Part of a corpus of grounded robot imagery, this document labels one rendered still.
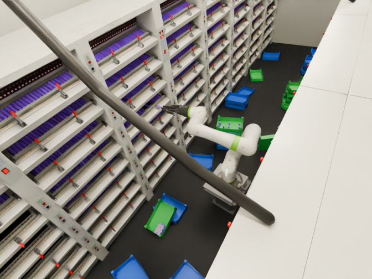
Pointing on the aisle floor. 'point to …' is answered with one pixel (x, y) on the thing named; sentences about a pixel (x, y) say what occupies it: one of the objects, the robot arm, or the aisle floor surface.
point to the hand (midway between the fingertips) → (165, 108)
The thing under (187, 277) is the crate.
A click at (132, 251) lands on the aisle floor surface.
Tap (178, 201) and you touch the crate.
